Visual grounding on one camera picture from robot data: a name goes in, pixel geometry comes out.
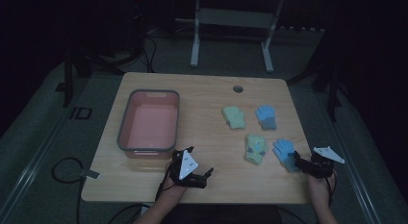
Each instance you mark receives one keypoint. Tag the person's right hand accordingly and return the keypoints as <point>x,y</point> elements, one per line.
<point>320,188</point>

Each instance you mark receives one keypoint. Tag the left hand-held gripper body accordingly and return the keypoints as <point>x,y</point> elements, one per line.
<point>187,166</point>

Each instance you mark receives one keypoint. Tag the person's left hand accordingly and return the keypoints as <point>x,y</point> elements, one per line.
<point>171,188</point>

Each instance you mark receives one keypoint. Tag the person's dark clothing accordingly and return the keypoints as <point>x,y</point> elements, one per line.
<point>221,215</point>

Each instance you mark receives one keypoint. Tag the white metal stand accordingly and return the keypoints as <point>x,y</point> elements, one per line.
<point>235,18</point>

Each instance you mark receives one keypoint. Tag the plain green knitted glove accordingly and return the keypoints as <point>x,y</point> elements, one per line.
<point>235,118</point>

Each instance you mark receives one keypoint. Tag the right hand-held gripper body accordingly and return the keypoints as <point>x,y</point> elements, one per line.
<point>320,168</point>

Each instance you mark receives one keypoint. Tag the pink plastic basin grey rim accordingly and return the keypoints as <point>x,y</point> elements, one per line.
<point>150,123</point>

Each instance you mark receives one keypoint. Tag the blue glove with grey cuff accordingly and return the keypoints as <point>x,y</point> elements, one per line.
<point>266,116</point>
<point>284,150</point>

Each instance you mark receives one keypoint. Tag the green glove with face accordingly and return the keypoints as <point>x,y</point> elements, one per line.
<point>255,148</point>

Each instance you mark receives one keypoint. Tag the black metal stand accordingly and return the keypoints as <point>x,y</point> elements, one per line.
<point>72,67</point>
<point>332,89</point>

